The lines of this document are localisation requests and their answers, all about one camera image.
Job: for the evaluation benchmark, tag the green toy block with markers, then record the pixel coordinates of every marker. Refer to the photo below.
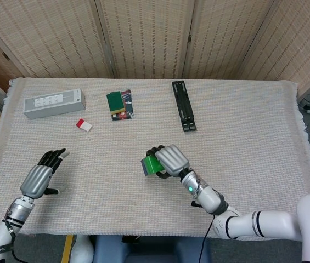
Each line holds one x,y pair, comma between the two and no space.
153,165

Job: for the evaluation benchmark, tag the small red white box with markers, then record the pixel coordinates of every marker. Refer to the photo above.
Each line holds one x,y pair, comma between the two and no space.
84,125

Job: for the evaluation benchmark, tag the white woven table cloth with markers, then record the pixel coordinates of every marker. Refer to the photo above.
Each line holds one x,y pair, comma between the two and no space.
116,153

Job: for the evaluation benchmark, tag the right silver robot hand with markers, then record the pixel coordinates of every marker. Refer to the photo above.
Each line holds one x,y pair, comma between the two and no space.
172,160

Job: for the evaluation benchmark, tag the grey power strip box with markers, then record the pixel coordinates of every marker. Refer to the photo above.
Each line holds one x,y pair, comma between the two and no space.
53,105

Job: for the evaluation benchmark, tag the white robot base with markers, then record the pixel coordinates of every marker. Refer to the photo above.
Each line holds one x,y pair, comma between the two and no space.
82,249

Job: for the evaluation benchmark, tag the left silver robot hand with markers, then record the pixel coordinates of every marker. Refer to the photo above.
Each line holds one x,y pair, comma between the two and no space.
36,180

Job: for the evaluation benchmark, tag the bamboo screen panel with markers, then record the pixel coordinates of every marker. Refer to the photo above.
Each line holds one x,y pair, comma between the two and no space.
47,35
300,41
146,35
226,35

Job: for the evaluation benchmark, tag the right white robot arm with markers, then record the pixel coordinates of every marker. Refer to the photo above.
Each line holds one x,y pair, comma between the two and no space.
239,216

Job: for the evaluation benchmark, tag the black folding stand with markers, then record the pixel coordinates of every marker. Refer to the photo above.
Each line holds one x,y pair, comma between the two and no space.
185,107

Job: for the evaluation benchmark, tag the blue padded seat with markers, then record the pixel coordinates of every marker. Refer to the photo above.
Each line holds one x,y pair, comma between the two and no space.
149,250

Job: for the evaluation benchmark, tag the green yellow sponge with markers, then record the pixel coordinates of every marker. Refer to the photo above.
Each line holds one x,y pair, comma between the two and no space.
115,102

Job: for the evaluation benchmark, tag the dark patterned packet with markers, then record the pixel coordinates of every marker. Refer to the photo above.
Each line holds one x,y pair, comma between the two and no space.
127,108

